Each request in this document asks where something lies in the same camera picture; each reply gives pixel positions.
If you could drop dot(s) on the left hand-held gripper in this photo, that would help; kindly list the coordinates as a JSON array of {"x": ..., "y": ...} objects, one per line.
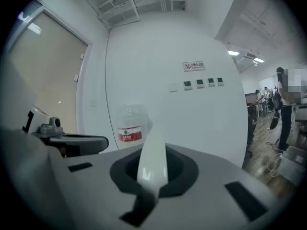
[{"x": 40, "y": 126}]

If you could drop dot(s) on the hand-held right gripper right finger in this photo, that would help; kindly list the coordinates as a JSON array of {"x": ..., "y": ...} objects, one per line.
[{"x": 206, "y": 188}]

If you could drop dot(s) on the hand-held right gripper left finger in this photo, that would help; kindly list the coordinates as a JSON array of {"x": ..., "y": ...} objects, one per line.
[{"x": 96, "y": 190}]

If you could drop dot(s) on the clear plastic storage box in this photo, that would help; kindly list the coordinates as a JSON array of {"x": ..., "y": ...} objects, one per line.
[{"x": 293, "y": 164}]

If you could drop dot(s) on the ceiling light panel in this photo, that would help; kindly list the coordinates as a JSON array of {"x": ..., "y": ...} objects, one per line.
[
  {"x": 233, "y": 52},
  {"x": 259, "y": 60}
]

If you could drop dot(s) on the beige door white frame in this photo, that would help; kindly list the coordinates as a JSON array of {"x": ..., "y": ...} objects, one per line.
[{"x": 48, "y": 75}]

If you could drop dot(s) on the white double wall switch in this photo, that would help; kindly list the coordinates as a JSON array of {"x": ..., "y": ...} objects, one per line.
[{"x": 173, "y": 87}]

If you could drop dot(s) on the white wall thermostat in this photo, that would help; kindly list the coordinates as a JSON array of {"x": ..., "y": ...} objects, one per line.
[
  {"x": 200, "y": 83},
  {"x": 220, "y": 81},
  {"x": 211, "y": 82},
  {"x": 188, "y": 85}
]

